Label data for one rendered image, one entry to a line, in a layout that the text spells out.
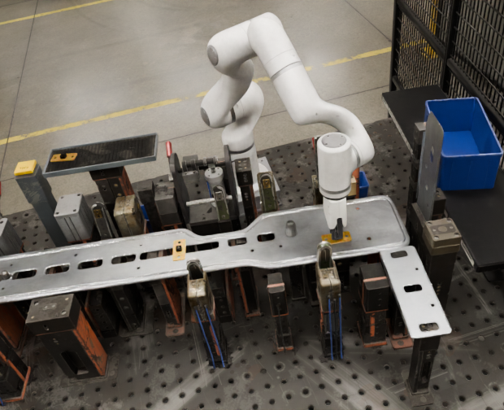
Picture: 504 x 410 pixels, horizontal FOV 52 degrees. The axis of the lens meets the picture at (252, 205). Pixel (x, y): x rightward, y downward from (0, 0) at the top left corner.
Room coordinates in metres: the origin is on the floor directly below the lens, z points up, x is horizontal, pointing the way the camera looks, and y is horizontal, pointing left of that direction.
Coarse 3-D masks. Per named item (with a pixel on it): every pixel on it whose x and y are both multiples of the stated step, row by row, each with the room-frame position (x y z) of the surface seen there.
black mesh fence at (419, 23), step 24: (408, 0) 2.15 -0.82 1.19; (456, 0) 1.65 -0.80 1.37; (408, 24) 2.12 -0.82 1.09; (456, 24) 1.65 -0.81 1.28; (432, 48) 1.82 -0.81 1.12; (456, 48) 1.62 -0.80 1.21; (408, 72) 2.08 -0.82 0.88; (456, 72) 1.57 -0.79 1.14; (480, 72) 1.41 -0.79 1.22; (456, 96) 1.57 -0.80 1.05; (480, 96) 1.38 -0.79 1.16
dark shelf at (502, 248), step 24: (384, 96) 1.68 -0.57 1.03; (408, 96) 1.65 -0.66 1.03; (432, 96) 1.62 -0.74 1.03; (408, 120) 1.49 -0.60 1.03; (408, 144) 1.37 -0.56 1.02; (456, 192) 1.09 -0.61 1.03; (480, 192) 1.07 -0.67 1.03; (456, 216) 0.99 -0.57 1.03; (480, 216) 0.98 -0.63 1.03; (480, 240) 0.89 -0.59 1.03; (480, 264) 0.81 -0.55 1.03
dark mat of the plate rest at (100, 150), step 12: (96, 144) 1.49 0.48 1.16; (108, 144) 1.47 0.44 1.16; (120, 144) 1.46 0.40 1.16; (132, 144) 1.45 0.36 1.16; (144, 144) 1.44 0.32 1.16; (72, 156) 1.44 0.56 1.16; (84, 156) 1.43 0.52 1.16; (96, 156) 1.41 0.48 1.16; (108, 156) 1.40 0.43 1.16; (120, 156) 1.39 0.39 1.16; (132, 156) 1.38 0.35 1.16; (144, 156) 1.37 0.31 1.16; (48, 168) 1.39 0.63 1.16; (60, 168) 1.38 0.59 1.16
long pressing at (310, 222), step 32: (256, 224) 1.13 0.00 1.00; (320, 224) 1.09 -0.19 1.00; (352, 224) 1.06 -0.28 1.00; (384, 224) 1.04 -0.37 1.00; (0, 256) 1.19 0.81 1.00; (32, 256) 1.17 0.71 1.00; (64, 256) 1.14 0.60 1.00; (96, 256) 1.12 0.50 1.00; (192, 256) 1.05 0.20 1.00; (224, 256) 1.02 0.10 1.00; (256, 256) 1.00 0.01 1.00; (288, 256) 0.98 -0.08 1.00; (352, 256) 0.95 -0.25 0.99; (0, 288) 1.05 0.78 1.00; (32, 288) 1.03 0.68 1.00; (64, 288) 1.01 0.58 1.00; (96, 288) 1.00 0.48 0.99
